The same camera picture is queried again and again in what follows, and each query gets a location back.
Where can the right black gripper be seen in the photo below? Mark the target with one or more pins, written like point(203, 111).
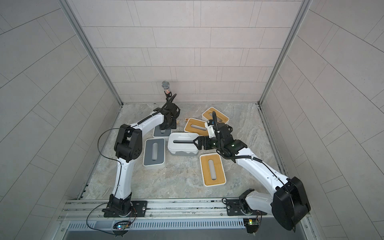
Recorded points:
point(207, 139)

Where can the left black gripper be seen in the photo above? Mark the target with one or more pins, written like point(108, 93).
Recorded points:
point(174, 126)

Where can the wooden lid tissue box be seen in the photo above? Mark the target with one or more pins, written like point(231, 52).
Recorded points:
point(221, 118)
point(196, 126)
point(212, 169)

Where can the grey lid tissue box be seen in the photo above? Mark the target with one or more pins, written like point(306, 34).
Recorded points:
point(158, 133)
point(154, 154)

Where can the white lid tissue box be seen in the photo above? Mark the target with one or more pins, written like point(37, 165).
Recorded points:
point(182, 144)

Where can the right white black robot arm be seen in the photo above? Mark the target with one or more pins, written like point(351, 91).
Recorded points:
point(288, 202)

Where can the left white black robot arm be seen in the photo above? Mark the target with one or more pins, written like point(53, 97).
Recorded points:
point(128, 147)

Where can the black microphone stand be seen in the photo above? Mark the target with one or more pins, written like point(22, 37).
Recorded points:
point(167, 91)

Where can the right circuit board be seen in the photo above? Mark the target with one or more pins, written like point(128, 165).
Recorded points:
point(252, 225)

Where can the circuit board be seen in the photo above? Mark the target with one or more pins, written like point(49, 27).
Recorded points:
point(121, 228)
point(252, 225)

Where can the left circuit board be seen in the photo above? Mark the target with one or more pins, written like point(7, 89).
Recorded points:
point(121, 228)

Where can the aluminium mounting rail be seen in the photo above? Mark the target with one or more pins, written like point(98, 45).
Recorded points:
point(205, 208)

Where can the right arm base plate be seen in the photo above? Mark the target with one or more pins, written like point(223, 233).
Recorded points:
point(233, 207)

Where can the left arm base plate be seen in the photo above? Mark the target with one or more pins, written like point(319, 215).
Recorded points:
point(138, 209)

